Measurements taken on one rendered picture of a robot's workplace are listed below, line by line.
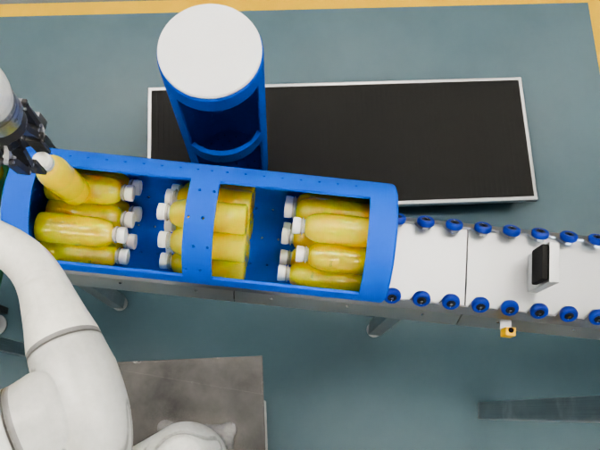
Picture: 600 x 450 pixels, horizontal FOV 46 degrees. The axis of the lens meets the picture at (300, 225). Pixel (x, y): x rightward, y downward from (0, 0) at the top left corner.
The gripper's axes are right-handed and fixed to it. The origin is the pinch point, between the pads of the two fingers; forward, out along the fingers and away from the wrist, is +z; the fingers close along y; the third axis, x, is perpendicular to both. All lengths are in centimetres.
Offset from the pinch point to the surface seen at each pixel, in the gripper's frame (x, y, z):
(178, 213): -27.1, -4.1, 17.9
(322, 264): -61, -11, 23
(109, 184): -9.2, 2.5, 23.0
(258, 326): -44, -14, 136
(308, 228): -57, -4, 18
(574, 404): -129, -35, 45
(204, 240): -34.3, -10.3, 14.8
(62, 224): -0.5, -8.5, 22.0
